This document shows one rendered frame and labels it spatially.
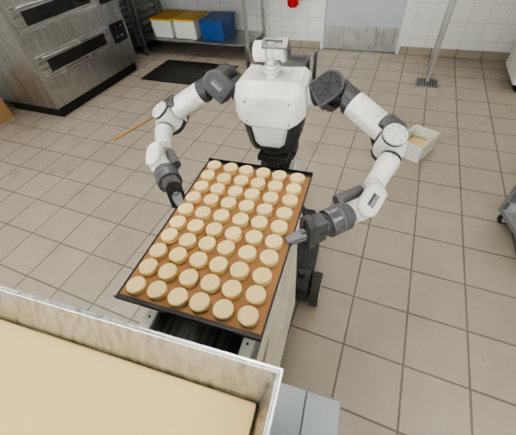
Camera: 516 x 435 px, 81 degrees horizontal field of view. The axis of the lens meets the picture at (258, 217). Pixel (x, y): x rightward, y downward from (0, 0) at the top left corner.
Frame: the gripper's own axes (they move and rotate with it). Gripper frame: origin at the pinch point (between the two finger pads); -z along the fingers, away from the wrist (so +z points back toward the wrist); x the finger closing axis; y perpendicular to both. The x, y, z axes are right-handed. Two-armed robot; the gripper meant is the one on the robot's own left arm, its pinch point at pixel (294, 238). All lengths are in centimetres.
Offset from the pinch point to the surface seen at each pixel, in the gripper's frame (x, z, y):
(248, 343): -10.1, -24.1, 16.7
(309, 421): 18, -23, 41
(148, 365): 26, -40, 27
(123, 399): 26, -44, 29
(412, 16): -53, 342, -272
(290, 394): 17.8, -24.0, 37.1
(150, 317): -10.1, -45.2, -2.8
